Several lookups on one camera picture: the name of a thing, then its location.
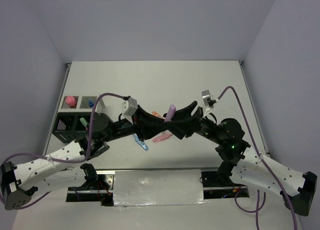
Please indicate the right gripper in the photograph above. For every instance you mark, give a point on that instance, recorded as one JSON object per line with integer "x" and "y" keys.
{"x": 186, "y": 128}

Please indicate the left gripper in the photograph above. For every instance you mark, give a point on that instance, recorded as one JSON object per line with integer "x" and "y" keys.
{"x": 146, "y": 125}

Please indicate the orange highlighter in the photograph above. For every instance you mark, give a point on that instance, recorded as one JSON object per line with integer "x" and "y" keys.
{"x": 156, "y": 114}

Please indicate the purple highlighter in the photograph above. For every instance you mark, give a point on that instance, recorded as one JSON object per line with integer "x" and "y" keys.
{"x": 170, "y": 113}

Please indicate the green highlighter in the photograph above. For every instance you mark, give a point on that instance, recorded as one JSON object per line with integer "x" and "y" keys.
{"x": 84, "y": 122}

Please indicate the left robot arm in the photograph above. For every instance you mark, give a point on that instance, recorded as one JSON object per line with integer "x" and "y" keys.
{"x": 69, "y": 165}

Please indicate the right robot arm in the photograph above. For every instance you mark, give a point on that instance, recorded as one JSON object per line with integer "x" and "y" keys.
{"x": 242, "y": 163}

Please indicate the pink highlighter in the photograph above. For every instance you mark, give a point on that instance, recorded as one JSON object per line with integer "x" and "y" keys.
{"x": 162, "y": 137}

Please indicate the blue highlighter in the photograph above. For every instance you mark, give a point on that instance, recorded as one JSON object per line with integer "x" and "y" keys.
{"x": 142, "y": 144}

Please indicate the blue capped marker in container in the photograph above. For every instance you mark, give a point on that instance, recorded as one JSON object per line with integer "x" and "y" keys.
{"x": 90, "y": 103}

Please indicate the black slotted container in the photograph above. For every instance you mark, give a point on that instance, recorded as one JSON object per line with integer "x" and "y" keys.
{"x": 68, "y": 127}

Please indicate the white slotted container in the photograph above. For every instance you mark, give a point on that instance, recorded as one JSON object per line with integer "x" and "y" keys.
{"x": 81, "y": 106}

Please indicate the pink glue stick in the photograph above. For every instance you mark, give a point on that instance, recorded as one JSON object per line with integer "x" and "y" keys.
{"x": 71, "y": 101}

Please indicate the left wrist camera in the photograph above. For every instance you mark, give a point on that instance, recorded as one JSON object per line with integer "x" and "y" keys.
{"x": 128, "y": 108}

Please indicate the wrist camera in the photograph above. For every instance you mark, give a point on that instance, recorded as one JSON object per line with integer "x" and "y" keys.
{"x": 128, "y": 108}
{"x": 208, "y": 99}

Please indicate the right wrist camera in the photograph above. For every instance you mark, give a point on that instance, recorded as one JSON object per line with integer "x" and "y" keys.
{"x": 208, "y": 99}

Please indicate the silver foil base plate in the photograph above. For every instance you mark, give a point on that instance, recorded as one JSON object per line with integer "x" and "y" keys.
{"x": 157, "y": 187}

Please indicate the black mounting rail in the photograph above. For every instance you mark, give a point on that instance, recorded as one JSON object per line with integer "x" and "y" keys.
{"x": 102, "y": 191}

